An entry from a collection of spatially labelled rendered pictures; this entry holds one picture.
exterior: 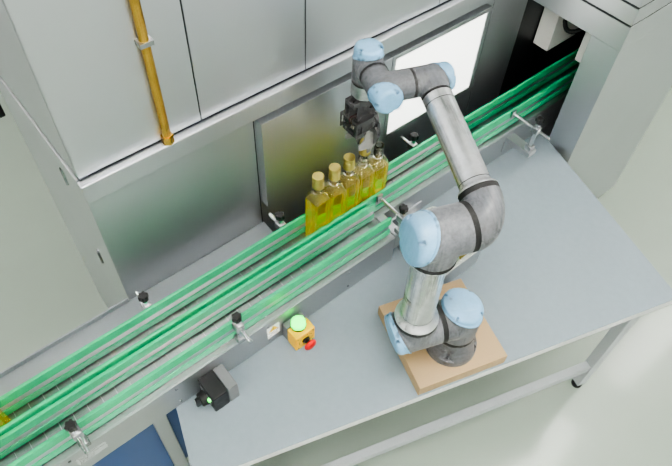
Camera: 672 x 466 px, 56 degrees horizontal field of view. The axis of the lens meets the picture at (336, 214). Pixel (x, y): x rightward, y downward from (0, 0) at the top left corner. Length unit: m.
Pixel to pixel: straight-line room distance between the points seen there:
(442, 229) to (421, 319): 0.35
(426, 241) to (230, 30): 0.64
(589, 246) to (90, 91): 1.66
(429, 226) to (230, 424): 0.84
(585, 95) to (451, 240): 1.20
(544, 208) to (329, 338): 0.92
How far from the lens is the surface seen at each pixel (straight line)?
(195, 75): 1.52
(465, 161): 1.47
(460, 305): 1.74
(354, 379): 1.90
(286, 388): 1.89
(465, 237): 1.37
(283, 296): 1.83
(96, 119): 1.46
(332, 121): 1.89
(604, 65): 2.35
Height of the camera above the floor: 2.49
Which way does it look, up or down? 52 degrees down
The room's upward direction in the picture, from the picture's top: 3 degrees clockwise
